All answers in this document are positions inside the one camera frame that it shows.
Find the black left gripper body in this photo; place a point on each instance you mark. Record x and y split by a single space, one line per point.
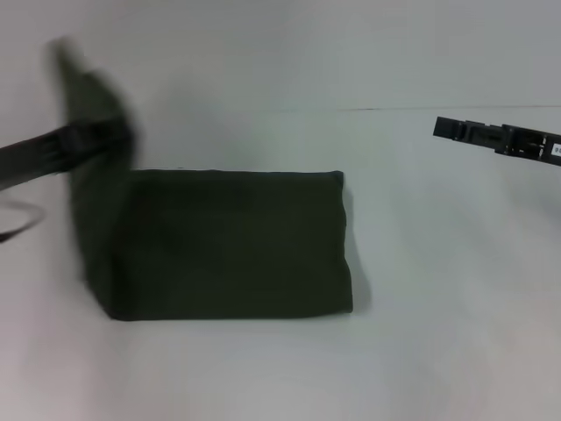
30 155

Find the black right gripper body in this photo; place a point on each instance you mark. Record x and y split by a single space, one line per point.
530 144

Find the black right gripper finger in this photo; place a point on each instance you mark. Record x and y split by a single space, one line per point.
464 131

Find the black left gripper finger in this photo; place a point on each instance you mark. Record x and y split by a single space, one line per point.
92 138

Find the dark green FREE t-shirt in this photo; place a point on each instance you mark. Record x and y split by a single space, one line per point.
228 245

